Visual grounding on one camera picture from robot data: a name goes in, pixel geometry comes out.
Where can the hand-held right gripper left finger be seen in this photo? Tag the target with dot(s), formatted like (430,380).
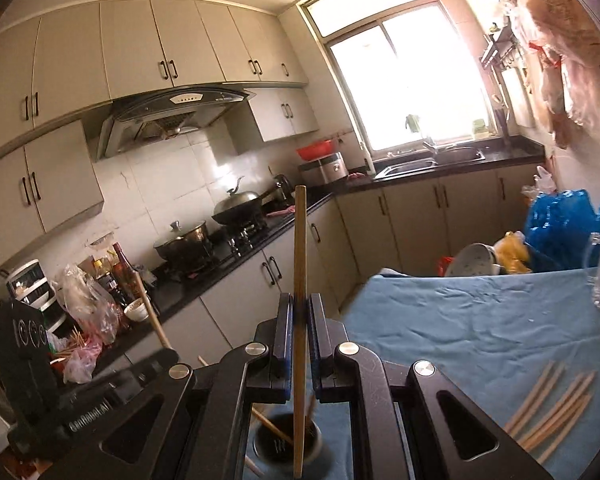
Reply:
(286,390)

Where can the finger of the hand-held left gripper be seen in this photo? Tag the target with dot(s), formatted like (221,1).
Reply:
(152,372)

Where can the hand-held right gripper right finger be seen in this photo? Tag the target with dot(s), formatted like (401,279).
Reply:
(314,385)

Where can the wooden chopstick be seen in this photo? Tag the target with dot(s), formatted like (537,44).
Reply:
(272,427)
(300,260)

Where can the long thick wooden utensil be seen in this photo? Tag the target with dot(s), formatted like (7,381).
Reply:
(152,310)

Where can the dark utensil cup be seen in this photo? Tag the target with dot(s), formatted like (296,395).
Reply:
(311,449)

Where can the bunch of wooden chopsticks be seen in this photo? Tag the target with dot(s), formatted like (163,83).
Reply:
(560,412)

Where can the bundle of bamboo skewers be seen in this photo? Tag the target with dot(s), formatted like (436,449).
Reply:
(70,345)

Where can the pink plastic bag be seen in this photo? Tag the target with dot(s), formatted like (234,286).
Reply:
(80,362)

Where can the small white bowl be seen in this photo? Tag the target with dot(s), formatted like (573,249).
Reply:
(136,311)

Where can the white tiered container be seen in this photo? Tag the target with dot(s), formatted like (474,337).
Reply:
(30,287)

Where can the clear plastic bag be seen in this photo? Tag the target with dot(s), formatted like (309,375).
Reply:
(87,305)

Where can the brown glass bottle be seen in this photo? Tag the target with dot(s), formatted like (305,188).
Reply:
(126,272)

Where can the dark sauce bottle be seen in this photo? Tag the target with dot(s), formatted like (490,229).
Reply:
(104,275)

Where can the cream base cabinet run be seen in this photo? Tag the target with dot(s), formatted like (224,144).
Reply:
(420,220)
(290,265)

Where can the black pot with glass lid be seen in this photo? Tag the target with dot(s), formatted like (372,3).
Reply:
(182,247)

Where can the blue tablecloth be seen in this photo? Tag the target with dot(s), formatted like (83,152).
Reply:
(455,320)

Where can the black gas stove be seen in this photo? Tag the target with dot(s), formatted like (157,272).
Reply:
(245,240)

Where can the pink cloth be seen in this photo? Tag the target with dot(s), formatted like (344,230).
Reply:
(355,176)
(280,211)

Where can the red container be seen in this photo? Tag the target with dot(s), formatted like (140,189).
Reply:
(445,266)

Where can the black wok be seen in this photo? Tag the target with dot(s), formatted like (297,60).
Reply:
(240,217)

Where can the metal wok lid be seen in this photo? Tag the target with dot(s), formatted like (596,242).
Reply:
(237,200)

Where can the dark kettle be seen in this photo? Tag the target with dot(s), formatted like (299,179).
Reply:
(282,187)

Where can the white colander bowl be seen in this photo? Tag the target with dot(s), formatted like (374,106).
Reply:
(472,260)

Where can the silver countertop appliance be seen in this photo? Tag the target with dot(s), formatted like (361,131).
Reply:
(325,170)

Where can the red plastic basin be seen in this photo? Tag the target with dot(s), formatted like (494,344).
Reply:
(316,150)

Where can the steel kitchen sink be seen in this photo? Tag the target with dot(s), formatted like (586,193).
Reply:
(405,166)

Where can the yellow plastic bag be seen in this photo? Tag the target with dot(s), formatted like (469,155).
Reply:
(512,252)

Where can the sink faucet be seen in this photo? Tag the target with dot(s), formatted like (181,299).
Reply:
(431,146)

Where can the range hood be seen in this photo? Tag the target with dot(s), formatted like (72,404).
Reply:
(180,105)

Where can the blue plastic bag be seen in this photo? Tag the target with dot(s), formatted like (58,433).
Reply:
(555,230)

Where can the black countertop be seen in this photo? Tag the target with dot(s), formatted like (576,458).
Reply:
(510,152)

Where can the white plastic bag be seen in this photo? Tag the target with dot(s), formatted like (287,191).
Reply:
(541,182)

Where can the green windowsill item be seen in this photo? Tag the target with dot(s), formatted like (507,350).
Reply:
(479,129)

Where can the kitchen window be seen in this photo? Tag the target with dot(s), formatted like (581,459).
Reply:
(405,60)

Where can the pale pink hanging bag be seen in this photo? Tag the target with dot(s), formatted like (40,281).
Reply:
(580,100)

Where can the long cream wall cabinet row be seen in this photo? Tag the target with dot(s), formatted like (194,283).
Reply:
(130,50)

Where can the metal wall rack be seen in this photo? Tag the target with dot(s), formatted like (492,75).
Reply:
(500,45)

